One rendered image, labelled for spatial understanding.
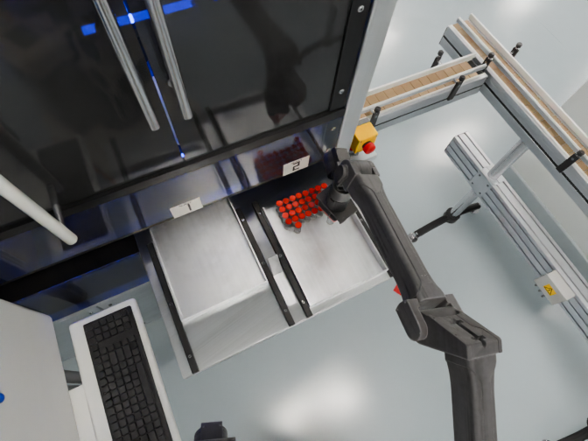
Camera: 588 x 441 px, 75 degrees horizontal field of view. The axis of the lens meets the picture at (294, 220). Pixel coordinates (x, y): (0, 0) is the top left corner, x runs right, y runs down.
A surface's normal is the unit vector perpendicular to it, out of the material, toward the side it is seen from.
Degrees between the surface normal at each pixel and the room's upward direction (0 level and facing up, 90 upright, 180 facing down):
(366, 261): 0
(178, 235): 0
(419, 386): 0
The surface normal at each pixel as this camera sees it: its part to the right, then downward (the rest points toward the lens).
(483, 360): 0.40, -0.06
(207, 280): 0.05, -0.41
